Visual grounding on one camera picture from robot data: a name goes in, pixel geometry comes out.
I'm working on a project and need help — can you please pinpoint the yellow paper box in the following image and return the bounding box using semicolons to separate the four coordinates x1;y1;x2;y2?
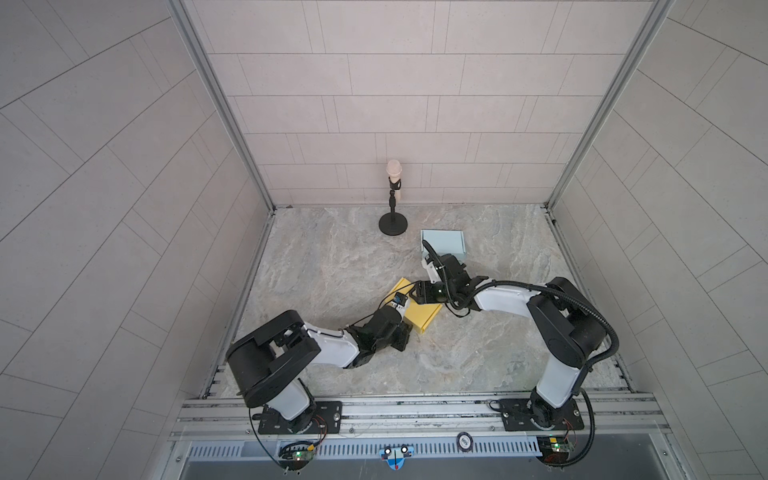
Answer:
384;278;443;334

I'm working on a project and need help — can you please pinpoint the light blue paper box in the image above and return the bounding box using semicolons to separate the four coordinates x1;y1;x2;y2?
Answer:
421;230;466;262

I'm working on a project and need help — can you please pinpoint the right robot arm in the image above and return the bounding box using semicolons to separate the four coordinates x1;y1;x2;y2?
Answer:
410;251;618;430

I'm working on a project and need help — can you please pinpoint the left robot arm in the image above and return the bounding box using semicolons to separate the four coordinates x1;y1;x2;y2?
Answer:
225;304;412;429

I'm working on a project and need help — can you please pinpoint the blue sticker marker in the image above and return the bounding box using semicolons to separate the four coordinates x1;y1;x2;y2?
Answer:
379;445;414;471

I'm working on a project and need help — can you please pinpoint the beige microphone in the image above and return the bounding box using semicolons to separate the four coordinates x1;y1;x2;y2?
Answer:
386;159;402;202

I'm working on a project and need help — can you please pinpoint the round black badge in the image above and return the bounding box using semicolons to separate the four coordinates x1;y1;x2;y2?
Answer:
456;432;474;453

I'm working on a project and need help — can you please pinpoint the left circuit board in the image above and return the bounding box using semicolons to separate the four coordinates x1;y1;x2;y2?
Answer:
279;441;317;462

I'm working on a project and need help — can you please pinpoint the circuit board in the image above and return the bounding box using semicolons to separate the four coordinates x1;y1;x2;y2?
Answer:
536;436;573;465
279;441;317;462

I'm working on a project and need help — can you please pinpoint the right circuit board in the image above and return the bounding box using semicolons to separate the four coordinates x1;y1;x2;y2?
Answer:
536;436;573;465

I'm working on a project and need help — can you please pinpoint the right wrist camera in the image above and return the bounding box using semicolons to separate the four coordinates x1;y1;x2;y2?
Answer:
421;258;442;284

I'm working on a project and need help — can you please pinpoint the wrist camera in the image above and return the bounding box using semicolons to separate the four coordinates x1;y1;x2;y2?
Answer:
421;258;442;284
386;291;410;318

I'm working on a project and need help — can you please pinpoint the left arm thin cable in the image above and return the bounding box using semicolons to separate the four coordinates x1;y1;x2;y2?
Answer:
344;281;415;331

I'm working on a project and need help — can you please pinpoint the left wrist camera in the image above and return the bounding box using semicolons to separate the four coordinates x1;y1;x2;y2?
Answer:
386;291;410;318

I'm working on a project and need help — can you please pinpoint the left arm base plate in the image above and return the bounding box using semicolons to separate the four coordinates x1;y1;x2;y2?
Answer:
258;401;343;435

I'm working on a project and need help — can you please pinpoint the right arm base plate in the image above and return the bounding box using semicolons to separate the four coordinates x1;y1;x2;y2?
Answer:
497;398;585;432

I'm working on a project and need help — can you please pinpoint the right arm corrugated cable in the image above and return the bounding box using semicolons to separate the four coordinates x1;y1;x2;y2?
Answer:
421;238;621;397

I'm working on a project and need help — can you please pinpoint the aluminium mounting rail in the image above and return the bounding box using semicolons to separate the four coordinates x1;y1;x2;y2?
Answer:
170;390;671;441

